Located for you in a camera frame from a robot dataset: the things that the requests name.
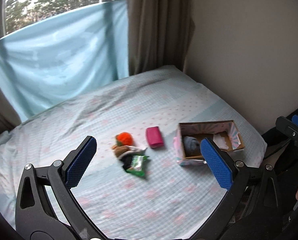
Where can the orange pompom plush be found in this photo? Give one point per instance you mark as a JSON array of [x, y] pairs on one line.
[[124, 138]]

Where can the grey blue rolled sock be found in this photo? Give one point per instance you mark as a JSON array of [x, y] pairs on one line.
[[191, 146]]

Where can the magenta leather pouch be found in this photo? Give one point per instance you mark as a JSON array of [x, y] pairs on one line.
[[154, 137]]

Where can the black sock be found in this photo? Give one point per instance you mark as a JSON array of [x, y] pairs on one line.
[[127, 160]]

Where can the light blue bed sheet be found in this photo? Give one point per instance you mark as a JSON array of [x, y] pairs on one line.
[[136, 186]]

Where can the white paper in box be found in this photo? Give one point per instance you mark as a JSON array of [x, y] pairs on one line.
[[220, 139]]

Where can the light blue hanging cloth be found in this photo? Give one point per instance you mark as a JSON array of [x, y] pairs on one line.
[[64, 56]]

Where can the green wet wipes pack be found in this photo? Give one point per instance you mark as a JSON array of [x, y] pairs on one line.
[[137, 165]]

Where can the brown fuzzy plush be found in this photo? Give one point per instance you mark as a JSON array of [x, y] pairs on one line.
[[120, 150]]

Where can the pink cardboard box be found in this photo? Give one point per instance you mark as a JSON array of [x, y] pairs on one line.
[[203, 132]]

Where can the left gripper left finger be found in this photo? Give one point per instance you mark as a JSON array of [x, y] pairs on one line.
[[45, 206]]

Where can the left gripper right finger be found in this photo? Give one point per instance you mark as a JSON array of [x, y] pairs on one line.
[[249, 208]]

